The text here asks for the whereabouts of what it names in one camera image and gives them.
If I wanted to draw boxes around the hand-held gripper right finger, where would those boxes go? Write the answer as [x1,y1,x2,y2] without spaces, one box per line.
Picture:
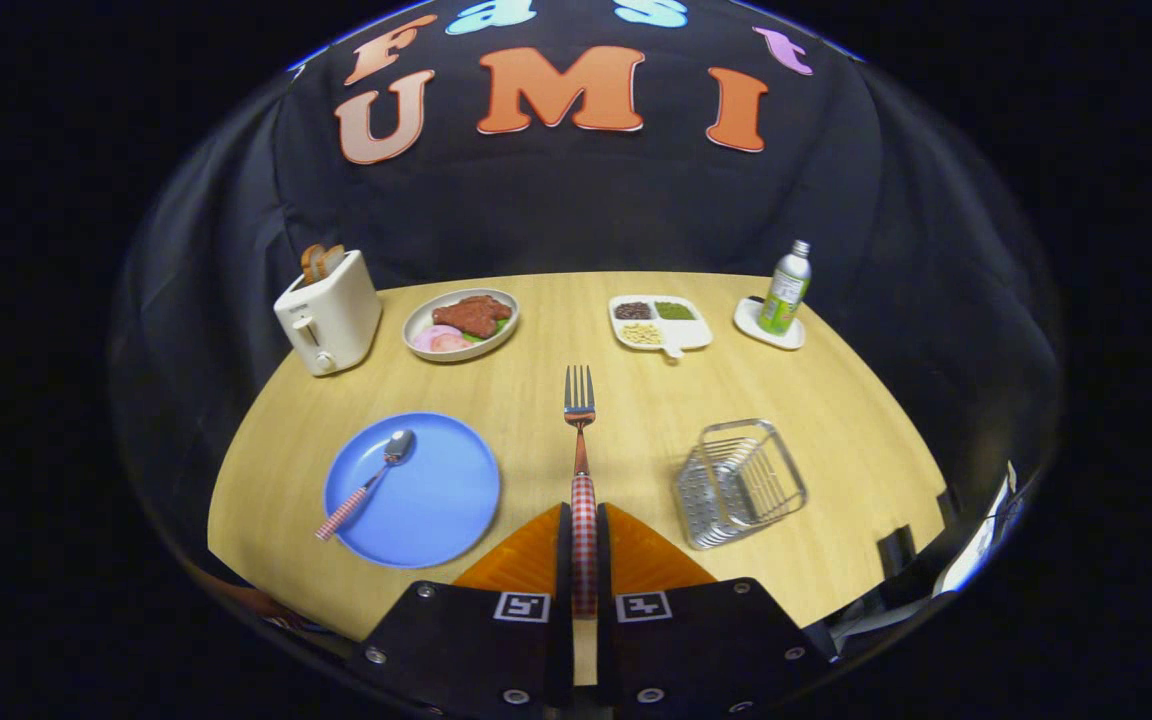
[595,502,839,719]

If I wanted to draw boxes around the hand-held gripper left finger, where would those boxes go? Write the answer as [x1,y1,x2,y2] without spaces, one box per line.
[348,502,575,719]

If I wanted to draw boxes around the spoon with red checked handle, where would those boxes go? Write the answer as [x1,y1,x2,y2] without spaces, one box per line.
[314,430,417,543]

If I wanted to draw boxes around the fork with red checked handle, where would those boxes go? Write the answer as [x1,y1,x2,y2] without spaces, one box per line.
[564,365,598,619]

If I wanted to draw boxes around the blue plate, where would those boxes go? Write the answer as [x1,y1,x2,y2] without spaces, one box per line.
[323,412,502,569]

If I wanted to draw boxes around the pink ham slices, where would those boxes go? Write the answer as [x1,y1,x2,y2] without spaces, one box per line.
[414,325,477,354]

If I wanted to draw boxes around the white divided dish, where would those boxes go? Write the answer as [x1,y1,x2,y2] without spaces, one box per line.
[608,294,715,361]

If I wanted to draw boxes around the small white square saucer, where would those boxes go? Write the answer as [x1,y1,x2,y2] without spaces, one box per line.
[733,296,807,351]

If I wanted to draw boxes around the round white food plate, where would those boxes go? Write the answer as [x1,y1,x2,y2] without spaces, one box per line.
[402,288,521,363]

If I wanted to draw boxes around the brown steak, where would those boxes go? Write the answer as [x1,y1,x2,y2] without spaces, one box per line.
[432,295,514,339]

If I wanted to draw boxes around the white toaster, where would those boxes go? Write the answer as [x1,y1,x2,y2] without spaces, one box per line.
[273,250,384,378]

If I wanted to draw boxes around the silver bottle with green label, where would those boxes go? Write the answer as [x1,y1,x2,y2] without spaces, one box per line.
[758,240,813,337]

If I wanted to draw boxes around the metal wire basket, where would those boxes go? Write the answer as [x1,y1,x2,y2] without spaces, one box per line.
[674,418,809,551]

